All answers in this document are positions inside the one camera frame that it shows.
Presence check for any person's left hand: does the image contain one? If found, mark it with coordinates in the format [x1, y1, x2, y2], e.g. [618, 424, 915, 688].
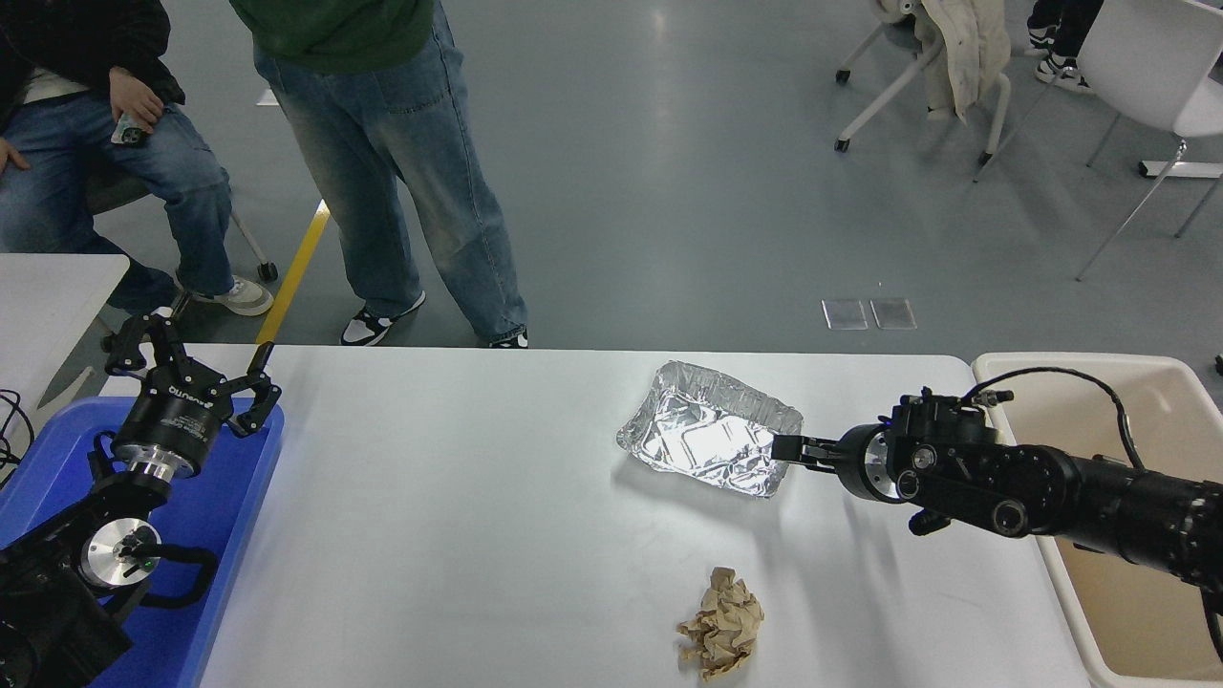
[108, 67, 166, 131]

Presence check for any tan paper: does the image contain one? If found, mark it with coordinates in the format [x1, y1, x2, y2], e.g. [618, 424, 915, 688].
[676, 566, 765, 682]

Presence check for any blue plastic tray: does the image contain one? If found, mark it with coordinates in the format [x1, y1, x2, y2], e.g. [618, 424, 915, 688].
[0, 397, 286, 688]

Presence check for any silver foil tray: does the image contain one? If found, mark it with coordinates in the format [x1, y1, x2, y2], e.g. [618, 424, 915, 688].
[616, 360, 805, 499]

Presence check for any black cable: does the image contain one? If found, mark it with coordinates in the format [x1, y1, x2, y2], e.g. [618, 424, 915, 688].
[0, 387, 37, 488]

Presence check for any large pale plastic bin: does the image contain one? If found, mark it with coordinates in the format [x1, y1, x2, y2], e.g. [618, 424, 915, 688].
[972, 352, 1223, 688]

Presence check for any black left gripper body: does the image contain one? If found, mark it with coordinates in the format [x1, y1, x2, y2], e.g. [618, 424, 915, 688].
[112, 376, 236, 478]

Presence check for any beige jacket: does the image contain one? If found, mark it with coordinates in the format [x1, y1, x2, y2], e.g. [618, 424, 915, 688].
[879, 0, 1012, 120]

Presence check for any white table foot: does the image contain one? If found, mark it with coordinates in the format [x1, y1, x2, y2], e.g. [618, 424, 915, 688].
[1139, 161, 1223, 183]

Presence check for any white frame chair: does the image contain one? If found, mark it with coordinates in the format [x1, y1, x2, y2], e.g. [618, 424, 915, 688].
[834, 0, 1014, 168]

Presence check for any small white table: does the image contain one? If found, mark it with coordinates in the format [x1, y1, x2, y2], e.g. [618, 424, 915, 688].
[0, 253, 132, 412]

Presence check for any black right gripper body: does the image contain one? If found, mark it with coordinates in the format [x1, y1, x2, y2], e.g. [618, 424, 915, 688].
[836, 423, 887, 505]

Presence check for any white shell chair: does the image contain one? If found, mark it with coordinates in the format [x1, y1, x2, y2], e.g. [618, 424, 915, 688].
[975, 0, 1223, 283]

